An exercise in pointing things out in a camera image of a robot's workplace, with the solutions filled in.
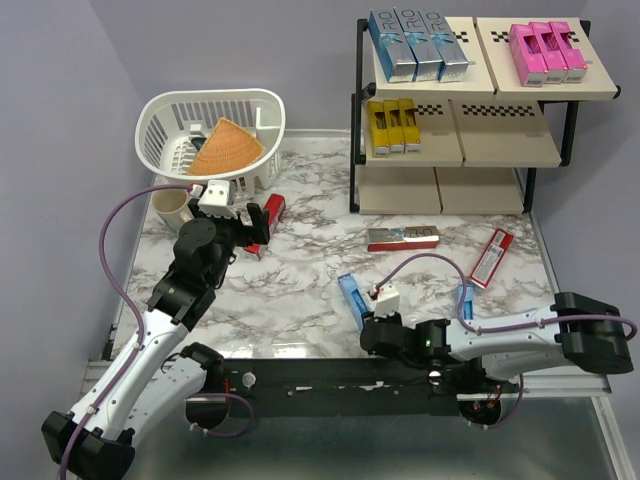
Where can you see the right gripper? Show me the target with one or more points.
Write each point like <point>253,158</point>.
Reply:
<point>394,316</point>

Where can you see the pink toothpaste box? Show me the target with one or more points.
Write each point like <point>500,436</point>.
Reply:
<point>546,44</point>
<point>577,66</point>

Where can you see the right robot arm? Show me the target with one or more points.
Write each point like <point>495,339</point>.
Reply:
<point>574,330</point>

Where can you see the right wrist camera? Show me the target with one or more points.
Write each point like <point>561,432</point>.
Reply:
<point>386,300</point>

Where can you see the yellow toothpaste box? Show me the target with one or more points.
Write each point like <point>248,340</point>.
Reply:
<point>378,131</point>
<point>394,126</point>
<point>410,129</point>

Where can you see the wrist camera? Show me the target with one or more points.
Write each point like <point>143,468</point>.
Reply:
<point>386,300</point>
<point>216,199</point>

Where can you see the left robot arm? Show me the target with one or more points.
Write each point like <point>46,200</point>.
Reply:
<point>98,437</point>

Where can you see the beige ceramic mug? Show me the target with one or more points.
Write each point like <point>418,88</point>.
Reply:
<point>172,207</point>

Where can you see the silver blue toothpaste box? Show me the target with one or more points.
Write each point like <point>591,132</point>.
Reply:
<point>454,62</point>
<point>425,52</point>
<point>394,54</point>

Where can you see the light blue toothpaste box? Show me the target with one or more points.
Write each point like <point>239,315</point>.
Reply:
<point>355,299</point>
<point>465,294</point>

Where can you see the orange woven fan mat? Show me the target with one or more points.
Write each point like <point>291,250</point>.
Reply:
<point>228,148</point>

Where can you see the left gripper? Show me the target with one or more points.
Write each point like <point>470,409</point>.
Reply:
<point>260,221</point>

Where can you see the black three-tier shelf rack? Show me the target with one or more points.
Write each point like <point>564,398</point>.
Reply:
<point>481,141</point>

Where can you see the black item in basket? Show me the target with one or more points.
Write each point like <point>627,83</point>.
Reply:
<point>196,140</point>

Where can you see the silver red toothpaste box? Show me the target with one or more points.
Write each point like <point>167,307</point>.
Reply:
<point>402,239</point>

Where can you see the white plastic basket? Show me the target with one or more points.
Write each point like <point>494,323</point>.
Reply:
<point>170,121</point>

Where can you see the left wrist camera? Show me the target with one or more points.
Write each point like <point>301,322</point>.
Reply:
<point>216,199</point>

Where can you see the red white toothpaste box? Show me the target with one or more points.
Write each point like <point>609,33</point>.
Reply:
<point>491,258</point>

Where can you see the pink toothpaste box horizontal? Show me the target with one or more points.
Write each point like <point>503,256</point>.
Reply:
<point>530,65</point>

